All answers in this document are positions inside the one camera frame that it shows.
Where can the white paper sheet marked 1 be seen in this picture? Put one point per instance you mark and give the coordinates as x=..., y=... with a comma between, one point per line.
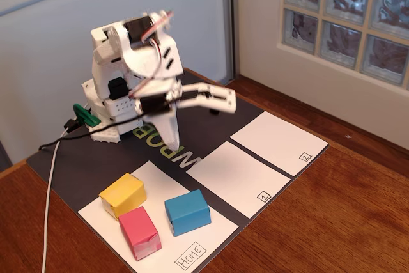
x=236, y=180

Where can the red paper box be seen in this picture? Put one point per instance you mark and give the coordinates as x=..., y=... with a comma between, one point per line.
x=139, y=233

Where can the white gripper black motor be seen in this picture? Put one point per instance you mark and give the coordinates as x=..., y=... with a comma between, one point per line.
x=167, y=119

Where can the green clamp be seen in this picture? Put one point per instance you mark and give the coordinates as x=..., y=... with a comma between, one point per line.
x=84, y=114

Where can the blue paper box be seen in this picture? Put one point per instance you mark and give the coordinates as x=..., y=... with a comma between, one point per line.
x=188, y=212

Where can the grey metal door frame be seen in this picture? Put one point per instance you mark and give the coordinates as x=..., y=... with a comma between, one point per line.
x=229, y=23

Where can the white paper sheet marked home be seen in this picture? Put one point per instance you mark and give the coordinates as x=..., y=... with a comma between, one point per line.
x=191, y=244

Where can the yellow paper box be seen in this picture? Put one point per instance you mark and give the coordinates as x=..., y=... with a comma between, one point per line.
x=123, y=194

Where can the glass block window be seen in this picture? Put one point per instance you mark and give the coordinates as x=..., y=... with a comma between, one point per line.
x=345, y=14

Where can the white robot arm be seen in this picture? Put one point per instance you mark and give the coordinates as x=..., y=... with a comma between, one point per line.
x=105, y=62

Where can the white paper sheet marked 2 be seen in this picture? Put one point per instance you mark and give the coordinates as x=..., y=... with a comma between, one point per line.
x=278, y=142

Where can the black mat with lettering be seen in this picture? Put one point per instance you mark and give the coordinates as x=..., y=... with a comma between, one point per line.
x=96, y=161

